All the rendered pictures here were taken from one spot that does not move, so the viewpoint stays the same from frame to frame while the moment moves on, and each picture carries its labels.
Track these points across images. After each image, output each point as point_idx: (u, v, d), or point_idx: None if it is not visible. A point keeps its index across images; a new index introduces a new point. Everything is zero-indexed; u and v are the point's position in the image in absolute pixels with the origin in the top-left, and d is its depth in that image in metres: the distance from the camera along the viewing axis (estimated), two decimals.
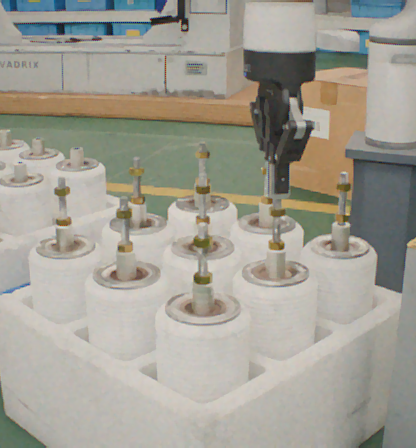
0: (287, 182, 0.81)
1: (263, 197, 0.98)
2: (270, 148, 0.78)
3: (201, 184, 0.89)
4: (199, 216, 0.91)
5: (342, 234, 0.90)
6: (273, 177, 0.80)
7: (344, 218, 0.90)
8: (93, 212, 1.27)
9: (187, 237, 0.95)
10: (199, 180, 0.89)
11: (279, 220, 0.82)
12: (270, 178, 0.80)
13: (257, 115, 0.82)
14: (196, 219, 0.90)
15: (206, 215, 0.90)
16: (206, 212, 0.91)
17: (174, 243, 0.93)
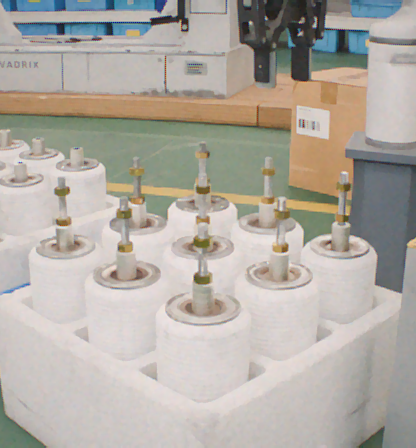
0: (309, 69, 0.79)
1: (263, 197, 0.98)
2: None
3: (201, 184, 0.89)
4: (199, 216, 0.91)
5: (342, 234, 0.90)
6: (256, 64, 0.74)
7: (344, 218, 0.90)
8: (93, 212, 1.27)
9: (187, 237, 0.95)
10: (199, 180, 0.89)
11: (283, 222, 0.82)
12: (255, 65, 0.74)
13: None
14: (196, 219, 0.90)
15: (206, 215, 0.90)
16: (206, 212, 0.91)
17: (174, 243, 0.93)
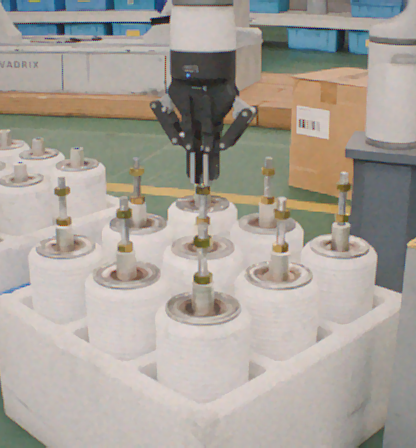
0: (202, 168, 0.90)
1: (263, 197, 0.98)
2: (206, 140, 0.86)
3: (206, 184, 0.90)
4: (206, 217, 0.91)
5: (342, 234, 0.90)
6: (208, 166, 0.88)
7: (344, 218, 0.90)
8: (93, 212, 1.27)
9: (187, 237, 0.95)
10: None
11: (283, 222, 0.82)
12: (206, 167, 0.87)
13: (165, 112, 0.88)
14: (210, 219, 0.91)
15: (203, 214, 0.91)
16: (202, 211, 0.91)
17: (174, 243, 0.93)
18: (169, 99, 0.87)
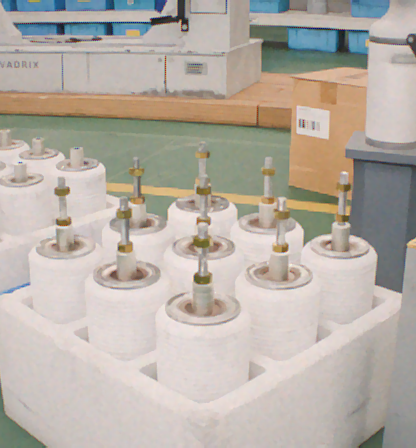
0: None
1: (263, 197, 0.98)
2: None
3: (201, 183, 0.90)
4: (203, 215, 0.91)
5: (342, 234, 0.90)
6: None
7: (344, 218, 0.90)
8: (93, 212, 1.27)
9: (223, 253, 0.90)
10: (204, 180, 0.90)
11: (283, 222, 0.82)
12: None
13: None
14: None
15: (199, 216, 0.91)
16: (200, 214, 0.90)
17: (232, 245, 0.92)
18: None
